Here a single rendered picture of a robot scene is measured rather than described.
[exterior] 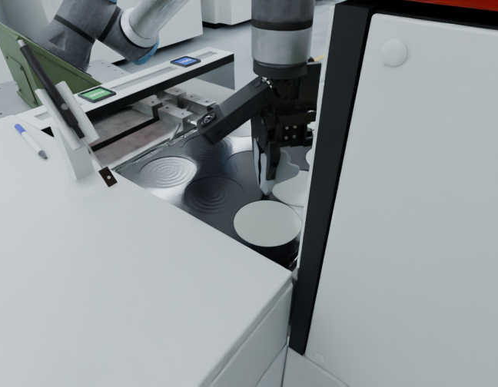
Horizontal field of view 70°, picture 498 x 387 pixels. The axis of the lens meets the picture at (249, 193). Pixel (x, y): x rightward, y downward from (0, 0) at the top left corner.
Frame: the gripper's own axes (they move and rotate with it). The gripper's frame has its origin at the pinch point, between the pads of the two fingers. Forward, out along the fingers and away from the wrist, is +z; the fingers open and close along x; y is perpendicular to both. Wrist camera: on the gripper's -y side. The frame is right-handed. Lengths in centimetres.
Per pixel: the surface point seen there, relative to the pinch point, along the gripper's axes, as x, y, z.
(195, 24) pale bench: 413, 54, 55
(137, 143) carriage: 26.5, -19.1, 2.4
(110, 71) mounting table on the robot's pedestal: 91, -26, 6
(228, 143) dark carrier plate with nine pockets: 17.4, -1.3, 0.8
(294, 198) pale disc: -2.6, 4.7, 1.3
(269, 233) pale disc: -8.7, -1.8, 1.6
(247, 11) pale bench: 474, 137, 55
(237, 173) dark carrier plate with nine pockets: 6.9, -2.4, 1.1
